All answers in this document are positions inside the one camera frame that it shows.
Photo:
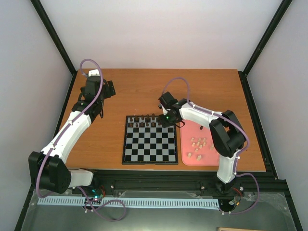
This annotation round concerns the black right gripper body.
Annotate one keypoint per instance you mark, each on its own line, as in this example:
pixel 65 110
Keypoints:
pixel 169 121

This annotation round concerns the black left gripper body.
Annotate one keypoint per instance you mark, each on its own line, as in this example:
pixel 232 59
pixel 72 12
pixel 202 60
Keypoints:
pixel 110 91

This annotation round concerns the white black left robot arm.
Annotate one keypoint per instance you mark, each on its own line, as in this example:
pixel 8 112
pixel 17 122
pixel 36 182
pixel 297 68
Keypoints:
pixel 48 168

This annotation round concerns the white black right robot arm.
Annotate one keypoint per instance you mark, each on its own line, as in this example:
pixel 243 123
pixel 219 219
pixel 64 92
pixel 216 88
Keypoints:
pixel 228 136

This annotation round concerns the small circuit board with led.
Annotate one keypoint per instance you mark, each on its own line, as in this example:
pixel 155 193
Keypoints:
pixel 97 197

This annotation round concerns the black grey chessboard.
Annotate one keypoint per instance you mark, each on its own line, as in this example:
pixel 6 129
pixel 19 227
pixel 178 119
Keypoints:
pixel 149 145

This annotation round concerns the pink plastic tray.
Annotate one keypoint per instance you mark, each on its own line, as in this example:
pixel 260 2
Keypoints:
pixel 205 148

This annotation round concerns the black aluminium frame rail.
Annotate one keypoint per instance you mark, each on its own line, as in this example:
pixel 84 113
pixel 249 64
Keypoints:
pixel 201 183

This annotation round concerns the light blue slotted cable duct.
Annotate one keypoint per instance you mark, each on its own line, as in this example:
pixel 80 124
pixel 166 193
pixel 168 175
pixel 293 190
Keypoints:
pixel 136 202

